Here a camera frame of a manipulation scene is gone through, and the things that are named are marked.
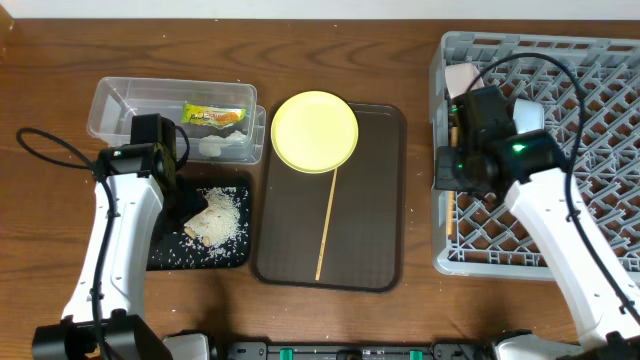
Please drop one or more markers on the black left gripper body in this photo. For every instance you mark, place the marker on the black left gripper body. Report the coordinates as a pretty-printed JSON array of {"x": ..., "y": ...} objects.
[{"x": 185, "y": 201}]

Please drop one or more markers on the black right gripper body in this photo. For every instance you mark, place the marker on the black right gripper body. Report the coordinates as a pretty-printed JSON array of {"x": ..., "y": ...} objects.
[{"x": 456, "y": 171}]

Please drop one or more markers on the yellow plate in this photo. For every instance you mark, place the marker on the yellow plate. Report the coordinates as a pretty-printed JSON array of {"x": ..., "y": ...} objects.
[{"x": 314, "y": 132}]

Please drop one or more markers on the light blue bowl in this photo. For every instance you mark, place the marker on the light blue bowl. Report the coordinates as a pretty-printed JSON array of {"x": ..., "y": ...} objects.
[{"x": 528, "y": 116}]

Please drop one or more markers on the black rail at table edge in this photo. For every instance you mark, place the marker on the black rail at table edge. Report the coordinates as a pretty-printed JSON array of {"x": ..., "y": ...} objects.
[{"x": 436, "y": 351}]

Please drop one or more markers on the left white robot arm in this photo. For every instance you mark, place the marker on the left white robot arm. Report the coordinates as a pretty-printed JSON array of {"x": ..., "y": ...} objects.
[{"x": 140, "y": 200}]

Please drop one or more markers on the clear plastic bin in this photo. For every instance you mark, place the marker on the clear plastic bin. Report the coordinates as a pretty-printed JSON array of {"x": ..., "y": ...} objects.
[{"x": 118, "y": 99}]

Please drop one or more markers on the wooden chopstick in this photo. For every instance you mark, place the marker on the wooden chopstick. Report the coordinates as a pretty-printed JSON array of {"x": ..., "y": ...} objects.
[
  {"x": 451, "y": 194},
  {"x": 326, "y": 226}
]

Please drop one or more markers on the grey dishwasher rack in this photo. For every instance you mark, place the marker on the grey dishwasher rack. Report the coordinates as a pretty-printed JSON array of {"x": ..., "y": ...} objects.
[{"x": 487, "y": 240}]

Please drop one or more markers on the yellow snack wrapper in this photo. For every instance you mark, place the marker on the yellow snack wrapper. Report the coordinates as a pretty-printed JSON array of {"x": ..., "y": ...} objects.
[{"x": 217, "y": 117}]

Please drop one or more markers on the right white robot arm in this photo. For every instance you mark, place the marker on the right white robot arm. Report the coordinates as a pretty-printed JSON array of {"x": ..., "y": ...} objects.
[{"x": 602, "y": 298}]

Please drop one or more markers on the black waste tray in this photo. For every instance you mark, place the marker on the black waste tray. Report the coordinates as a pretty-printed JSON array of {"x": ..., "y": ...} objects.
[{"x": 158, "y": 260}]

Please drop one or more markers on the dark brown serving tray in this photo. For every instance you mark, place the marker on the dark brown serving tray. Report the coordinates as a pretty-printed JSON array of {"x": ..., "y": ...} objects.
[{"x": 365, "y": 239}]

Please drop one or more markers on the white bowl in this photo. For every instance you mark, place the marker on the white bowl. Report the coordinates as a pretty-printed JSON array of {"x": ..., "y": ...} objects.
[{"x": 460, "y": 77}]

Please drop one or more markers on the pile of rice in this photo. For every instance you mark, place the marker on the pile of rice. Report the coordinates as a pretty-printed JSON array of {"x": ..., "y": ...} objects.
[{"x": 225, "y": 220}]

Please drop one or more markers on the white tissue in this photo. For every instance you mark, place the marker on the white tissue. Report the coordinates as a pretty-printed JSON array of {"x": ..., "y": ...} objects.
[{"x": 212, "y": 146}]

